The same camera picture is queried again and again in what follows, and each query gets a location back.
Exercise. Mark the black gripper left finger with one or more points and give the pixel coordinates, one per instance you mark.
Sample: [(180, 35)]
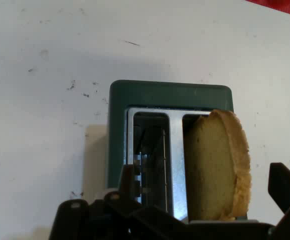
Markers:
[(125, 190)]

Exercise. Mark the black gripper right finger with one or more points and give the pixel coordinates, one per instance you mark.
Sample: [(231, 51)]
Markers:
[(282, 185)]

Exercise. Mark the toast bread slice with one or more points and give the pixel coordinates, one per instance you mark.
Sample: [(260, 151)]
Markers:
[(215, 165)]

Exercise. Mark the teal two-slot toaster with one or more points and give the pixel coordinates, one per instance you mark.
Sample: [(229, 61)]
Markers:
[(170, 100)]

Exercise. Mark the red cloth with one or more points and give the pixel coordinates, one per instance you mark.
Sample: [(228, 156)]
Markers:
[(282, 6)]

